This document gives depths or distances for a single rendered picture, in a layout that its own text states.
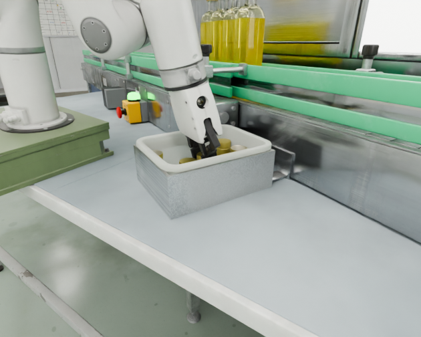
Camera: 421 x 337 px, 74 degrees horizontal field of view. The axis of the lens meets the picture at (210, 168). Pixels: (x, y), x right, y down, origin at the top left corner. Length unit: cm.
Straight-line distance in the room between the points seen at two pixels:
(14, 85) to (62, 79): 587
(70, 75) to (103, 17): 617
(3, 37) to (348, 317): 72
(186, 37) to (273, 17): 47
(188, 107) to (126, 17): 15
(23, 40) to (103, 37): 29
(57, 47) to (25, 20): 585
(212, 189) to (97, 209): 20
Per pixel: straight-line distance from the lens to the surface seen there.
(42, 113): 73
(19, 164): 65
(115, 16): 44
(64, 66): 657
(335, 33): 75
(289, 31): 84
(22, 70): 71
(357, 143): 50
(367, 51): 61
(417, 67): 69
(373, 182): 50
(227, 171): 48
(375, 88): 50
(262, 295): 35
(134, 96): 102
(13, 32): 71
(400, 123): 48
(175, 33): 45
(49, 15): 655
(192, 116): 46
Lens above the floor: 101
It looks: 24 degrees down
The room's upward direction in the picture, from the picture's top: straight up
